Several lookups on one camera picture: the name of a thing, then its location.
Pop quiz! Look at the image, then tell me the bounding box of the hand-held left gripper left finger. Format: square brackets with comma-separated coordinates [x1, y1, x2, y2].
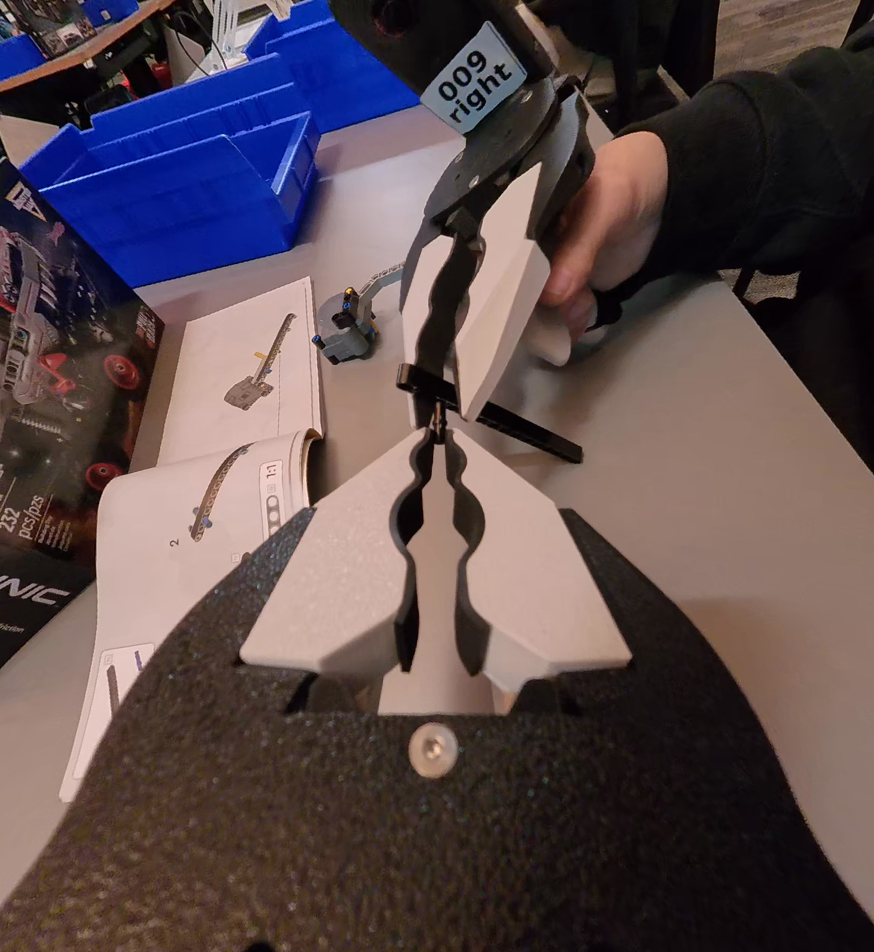
[239, 430, 438, 676]

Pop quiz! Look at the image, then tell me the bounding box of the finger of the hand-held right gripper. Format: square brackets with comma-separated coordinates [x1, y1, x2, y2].
[453, 158, 554, 422]
[400, 231, 484, 431]

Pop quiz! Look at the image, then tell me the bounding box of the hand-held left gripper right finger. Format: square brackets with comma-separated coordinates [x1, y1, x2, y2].
[444, 430, 633, 708]

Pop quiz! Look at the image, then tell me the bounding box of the black toy beam with holes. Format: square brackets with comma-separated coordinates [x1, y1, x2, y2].
[396, 363, 583, 464]

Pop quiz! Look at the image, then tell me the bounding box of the person's right forearm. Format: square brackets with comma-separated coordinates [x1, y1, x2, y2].
[614, 7, 874, 298]

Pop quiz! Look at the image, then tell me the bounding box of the person's right hand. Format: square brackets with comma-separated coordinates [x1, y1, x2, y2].
[539, 135, 670, 339]

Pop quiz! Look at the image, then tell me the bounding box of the grey toy assembly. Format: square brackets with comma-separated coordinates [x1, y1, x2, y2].
[312, 260, 408, 365]

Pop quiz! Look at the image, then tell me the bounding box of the blue plastic bin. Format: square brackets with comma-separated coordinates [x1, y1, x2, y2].
[245, 0, 423, 138]
[20, 112, 322, 290]
[83, 52, 311, 150]

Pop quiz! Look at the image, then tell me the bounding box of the white instruction booklet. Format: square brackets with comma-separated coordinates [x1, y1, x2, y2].
[61, 277, 326, 804]

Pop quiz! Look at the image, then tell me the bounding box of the white stand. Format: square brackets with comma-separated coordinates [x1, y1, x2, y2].
[210, 0, 252, 71]

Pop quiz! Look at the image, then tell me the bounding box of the black toy set box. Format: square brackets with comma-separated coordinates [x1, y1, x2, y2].
[0, 160, 166, 704]

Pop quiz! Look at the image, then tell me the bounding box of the person's black sweater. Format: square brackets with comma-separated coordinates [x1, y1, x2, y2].
[734, 223, 874, 522]

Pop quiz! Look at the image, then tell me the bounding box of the wooden background table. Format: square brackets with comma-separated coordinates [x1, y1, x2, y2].
[0, 0, 177, 105]

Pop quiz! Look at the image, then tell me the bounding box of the small blue bin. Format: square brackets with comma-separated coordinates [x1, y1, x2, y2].
[0, 33, 47, 79]

